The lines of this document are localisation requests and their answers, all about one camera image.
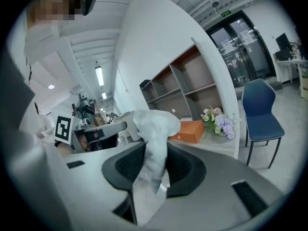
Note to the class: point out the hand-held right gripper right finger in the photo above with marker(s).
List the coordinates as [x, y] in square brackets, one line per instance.
[211, 189]

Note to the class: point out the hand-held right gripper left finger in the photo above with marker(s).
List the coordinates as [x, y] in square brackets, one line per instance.
[96, 177]

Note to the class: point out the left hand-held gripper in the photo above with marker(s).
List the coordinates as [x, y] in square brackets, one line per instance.
[63, 129]

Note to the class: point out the white cloth piece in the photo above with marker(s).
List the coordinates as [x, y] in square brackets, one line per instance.
[154, 133]

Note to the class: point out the person's left forearm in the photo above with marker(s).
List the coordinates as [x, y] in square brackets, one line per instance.
[66, 149]

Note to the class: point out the long ceiling lamp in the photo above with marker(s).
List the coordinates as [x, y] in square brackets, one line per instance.
[99, 76]
[104, 95]

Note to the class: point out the grey wooden desk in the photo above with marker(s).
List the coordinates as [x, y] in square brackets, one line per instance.
[211, 145]

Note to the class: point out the black bag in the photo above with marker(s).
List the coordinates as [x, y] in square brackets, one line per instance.
[145, 83]

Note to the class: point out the orange box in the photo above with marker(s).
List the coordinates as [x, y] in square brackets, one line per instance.
[190, 130]

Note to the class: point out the flower bouquet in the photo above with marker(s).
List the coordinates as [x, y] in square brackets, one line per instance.
[223, 125]

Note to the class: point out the round pendant lamp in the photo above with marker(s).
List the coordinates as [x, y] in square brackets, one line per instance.
[51, 86]

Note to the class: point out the wooden shelf unit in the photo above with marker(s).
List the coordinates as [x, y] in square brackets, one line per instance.
[192, 66]

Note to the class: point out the blue chair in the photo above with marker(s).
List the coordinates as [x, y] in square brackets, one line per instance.
[258, 100]

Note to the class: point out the person's white shirt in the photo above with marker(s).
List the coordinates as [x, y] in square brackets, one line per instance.
[41, 42]

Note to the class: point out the glass door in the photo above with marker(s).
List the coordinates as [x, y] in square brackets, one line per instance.
[240, 56]

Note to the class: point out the person's head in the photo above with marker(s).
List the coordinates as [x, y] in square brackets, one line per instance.
[53, 3]

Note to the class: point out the white side table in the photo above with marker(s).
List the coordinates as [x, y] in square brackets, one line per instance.
[288, 61]

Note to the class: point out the green exit sign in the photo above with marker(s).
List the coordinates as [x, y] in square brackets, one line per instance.
[226, 13]

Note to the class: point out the black monitor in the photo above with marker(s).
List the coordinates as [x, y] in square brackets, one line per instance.
[284, 42]

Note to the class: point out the black head-worn camera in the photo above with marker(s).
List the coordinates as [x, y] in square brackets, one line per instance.
[87, 2]

